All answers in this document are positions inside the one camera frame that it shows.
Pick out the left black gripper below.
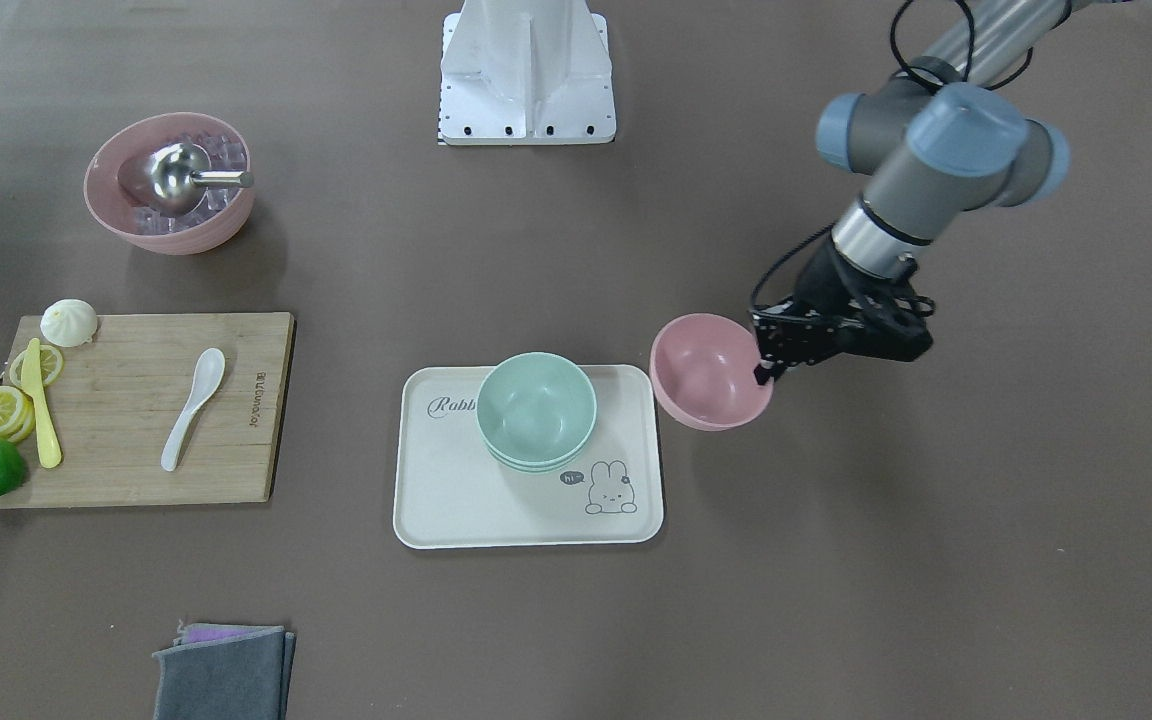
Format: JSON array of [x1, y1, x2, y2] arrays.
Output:
[[750, 240, 934, 386]]

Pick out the small pink bowl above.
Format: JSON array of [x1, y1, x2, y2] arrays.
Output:
[[649, 313, 773, 430]]

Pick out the middle green bowl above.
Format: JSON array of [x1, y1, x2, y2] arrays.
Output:
[[483, 439, 585, 471]]

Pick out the bottom green bowl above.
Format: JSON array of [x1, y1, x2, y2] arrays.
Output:
[[492, 454, 577, 473]]

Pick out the white ceramic spoon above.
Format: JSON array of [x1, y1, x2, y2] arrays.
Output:
[[160, 347, 227, 471]]

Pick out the large pink ice bowl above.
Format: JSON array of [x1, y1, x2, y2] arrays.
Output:
[[83, 111, 256, 255]]

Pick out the cream rabbit tray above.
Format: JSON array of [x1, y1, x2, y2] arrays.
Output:
[[393, 365, 666, 550]]

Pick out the clear ice cubes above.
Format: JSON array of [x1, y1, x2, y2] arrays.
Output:
[[132, 132, 248, 234]]

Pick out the wooden cutting board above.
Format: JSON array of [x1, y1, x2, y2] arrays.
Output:
[[0, 313, 294, 509]]

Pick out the steel ice scoop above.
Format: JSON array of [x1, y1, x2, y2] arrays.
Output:
[[116, 142, 253, 217]]

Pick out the grey folded cloth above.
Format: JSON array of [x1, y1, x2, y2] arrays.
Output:
[[154, 626, 296, 719]]

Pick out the purple cloth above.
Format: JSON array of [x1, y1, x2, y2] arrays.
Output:
[[173, 623, 264, 646]]

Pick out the white steamed bun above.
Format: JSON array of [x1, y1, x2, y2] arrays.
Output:
[[40, 300, 99, 348]]

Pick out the yellow plastic knife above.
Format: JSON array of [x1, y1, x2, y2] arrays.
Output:
[[18, 338, 63, 469]]

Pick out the back lemon slice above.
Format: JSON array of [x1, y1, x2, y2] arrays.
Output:
[[3, 397, 36, 445]]

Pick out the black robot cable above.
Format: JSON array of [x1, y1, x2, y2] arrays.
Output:
[[750, 0, 1037, 313]]

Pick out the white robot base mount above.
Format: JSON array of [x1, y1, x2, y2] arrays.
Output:
[[435, 1, 617, 146]]

